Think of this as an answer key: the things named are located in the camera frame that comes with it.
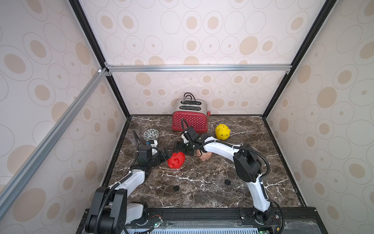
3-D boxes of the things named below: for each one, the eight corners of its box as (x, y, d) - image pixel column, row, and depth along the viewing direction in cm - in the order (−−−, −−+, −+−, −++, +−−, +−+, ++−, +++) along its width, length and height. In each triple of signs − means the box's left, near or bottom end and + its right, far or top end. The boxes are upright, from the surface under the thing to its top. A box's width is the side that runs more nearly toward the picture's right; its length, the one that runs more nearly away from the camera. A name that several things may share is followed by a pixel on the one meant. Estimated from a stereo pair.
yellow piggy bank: (216, 142, 106) (218, 134, 98) (215, 131, 112) (217, 123, 105) (228, 142, 106) (231, 134, 98) (226, 131, 112) (228, 123, 105)
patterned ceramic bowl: (143, 140, 107) (142, 136, 103) (145, 132, 111) (144, 128, 108) (158, 140, 107) (157, 136, 103) (159, 132, 111) (158, 128, 108)
